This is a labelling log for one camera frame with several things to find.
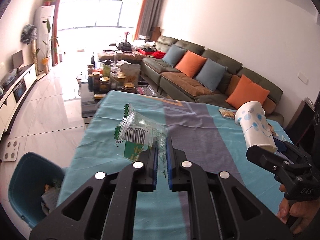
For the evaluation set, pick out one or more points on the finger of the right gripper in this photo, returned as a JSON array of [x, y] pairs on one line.
[[266, 160], [286, 148]]

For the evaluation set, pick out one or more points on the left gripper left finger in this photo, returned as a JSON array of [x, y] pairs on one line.
[[104, 206]]

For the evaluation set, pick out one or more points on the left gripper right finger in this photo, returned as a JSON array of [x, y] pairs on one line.
[[220, 207]]

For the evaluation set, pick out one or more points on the white blue-dotted paper cup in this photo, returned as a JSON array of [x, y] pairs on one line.
[[252, 120]]

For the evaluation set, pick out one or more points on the green clear snack wrapper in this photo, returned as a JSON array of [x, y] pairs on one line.
[[139, 133]]

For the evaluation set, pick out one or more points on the teal plastic trash bin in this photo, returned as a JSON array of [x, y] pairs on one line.
[[28, 183]]

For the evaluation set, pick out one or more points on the person's right hand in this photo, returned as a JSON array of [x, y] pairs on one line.
[[306, 211]]

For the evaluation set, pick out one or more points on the blue grey tablecloth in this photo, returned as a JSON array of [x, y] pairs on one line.
[[196, 129]]

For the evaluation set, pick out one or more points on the clear biscuit packet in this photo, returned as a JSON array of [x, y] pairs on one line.
[[227, 113]]

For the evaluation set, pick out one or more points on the orange cushion near end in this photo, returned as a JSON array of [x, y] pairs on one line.
[[242, 90]]

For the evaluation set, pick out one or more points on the white bathroom scale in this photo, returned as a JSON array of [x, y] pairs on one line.
[[11, 151]]

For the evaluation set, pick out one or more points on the blue cushion near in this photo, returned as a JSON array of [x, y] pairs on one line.
[[211, 74]]

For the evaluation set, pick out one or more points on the blue cushion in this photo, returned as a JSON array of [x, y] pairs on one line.
[[174, 55], [211, 74]]

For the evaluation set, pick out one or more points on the dark green sectional sofa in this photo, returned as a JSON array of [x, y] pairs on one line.
[[181, 87]]

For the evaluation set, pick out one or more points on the orange cushion far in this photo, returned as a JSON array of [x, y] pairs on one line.
[[190, 64]]

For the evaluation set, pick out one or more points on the white black TV cabinet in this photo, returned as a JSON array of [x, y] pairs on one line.
[[15, 94]]

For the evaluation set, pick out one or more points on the blue cushion far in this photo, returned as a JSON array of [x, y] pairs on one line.
[[174, 55]]

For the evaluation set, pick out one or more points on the tall green potted plant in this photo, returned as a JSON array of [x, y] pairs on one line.
[[44, 44]]

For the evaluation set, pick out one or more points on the small black monitor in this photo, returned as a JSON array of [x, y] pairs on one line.
[[17, 60]]

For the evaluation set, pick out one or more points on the orange grey right curtain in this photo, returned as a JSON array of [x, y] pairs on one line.
[[148, 18]]

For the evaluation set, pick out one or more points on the orange grey curtain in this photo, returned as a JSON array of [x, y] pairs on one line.
[[55, 55], [148, 18]]

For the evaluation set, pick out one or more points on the white floor air conditioner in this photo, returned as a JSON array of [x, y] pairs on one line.
[[43, 12]]

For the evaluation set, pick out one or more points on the orange grey left curtain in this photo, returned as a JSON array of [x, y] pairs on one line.
[[55, 55]]

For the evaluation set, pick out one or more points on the large window black frame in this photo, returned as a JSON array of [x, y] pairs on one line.
[[74, 14]]

